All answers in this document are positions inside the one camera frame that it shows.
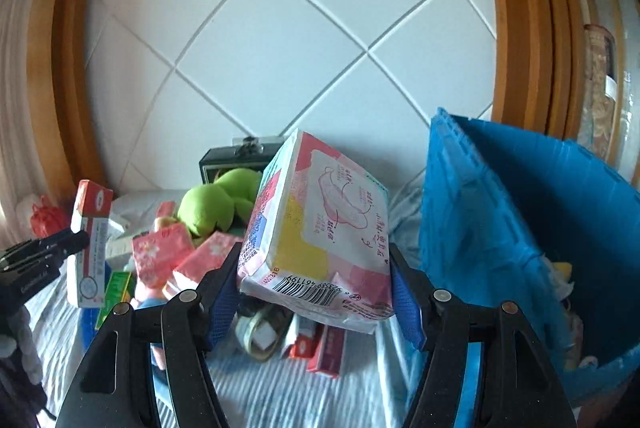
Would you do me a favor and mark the pink sanitary pad pack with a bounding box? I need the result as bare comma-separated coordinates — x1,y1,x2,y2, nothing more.
238,129,394,334

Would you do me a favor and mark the red plastic bag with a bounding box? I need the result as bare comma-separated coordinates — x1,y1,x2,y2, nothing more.
29,195,70,239

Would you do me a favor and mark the red and white medicine box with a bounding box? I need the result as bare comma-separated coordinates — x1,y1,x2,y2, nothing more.
66,179,113,309

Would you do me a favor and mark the pink tissue pack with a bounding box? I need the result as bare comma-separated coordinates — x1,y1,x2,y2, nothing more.
132,222,194,289

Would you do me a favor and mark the roll of tape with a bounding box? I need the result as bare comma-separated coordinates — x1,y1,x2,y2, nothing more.
234,304,293,362

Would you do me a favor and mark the blue plastic crate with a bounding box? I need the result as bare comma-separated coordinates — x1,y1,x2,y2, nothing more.
419,110,639,404

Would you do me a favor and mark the green plush toy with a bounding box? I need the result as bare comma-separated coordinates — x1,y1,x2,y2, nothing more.
177,167,262,237

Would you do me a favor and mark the black gift box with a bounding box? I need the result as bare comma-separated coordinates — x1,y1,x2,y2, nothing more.
198,136,285,183

